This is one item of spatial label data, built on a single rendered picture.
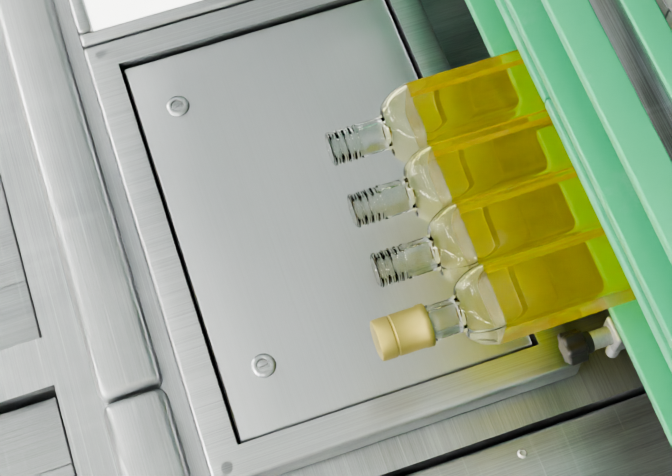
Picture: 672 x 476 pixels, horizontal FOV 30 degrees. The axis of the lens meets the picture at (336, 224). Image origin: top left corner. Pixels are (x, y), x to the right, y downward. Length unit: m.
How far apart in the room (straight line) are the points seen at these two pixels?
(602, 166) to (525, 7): 0.16
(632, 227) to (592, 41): 0.14
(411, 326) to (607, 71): 0.24
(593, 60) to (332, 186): 0.33
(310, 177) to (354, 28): 0.17
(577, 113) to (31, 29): 0.58
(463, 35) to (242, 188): 0.30
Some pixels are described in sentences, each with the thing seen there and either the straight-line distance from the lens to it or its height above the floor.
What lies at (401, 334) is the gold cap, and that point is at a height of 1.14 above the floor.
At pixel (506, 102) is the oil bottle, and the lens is 1.06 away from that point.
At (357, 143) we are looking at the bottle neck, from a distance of 1.05.
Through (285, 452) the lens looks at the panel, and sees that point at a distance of 1.09.
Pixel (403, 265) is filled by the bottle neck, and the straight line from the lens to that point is 1.01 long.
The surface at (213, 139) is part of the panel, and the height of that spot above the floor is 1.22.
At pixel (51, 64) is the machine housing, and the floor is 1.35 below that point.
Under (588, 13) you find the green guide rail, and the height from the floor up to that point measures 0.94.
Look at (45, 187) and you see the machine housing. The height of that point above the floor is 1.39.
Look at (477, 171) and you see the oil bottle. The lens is 1.03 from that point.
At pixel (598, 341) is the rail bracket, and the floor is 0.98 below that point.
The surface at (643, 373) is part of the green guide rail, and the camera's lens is 1.05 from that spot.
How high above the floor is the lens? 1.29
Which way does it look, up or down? 7 degrees down
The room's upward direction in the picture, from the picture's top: 107 degrees counter-clockwise
